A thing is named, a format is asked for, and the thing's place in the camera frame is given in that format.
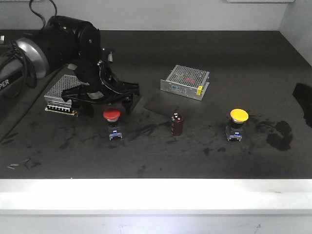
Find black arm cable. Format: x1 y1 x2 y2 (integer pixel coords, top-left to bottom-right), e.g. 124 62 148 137
0 0 58 89

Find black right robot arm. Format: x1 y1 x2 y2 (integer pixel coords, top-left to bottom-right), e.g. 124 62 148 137
292 83 312 127

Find yellow mushroom push button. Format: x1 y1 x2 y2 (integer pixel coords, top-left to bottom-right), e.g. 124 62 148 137
225 108 249 141

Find left mesh power supply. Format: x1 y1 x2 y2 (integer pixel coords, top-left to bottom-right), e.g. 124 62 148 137
44 75 80 117

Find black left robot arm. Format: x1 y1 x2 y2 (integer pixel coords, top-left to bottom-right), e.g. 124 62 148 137
0 16 140 117

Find red mushroom push button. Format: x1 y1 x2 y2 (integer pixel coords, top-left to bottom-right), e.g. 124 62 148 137
103 107 122 141

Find mesh power supply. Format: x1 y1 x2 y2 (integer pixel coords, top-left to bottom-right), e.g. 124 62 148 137
160 65 210 101
44 75 80 117

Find right dark red capacitor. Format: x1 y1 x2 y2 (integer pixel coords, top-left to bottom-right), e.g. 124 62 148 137
171 113 184 136

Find right mesh power supply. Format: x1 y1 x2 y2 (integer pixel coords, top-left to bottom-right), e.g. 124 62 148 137
160 65 210 101

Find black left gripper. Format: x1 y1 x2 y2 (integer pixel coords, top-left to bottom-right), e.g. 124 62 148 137
61 48 140 117

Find small metal pins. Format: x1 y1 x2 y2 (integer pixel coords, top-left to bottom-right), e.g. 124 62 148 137
7 159 30 170

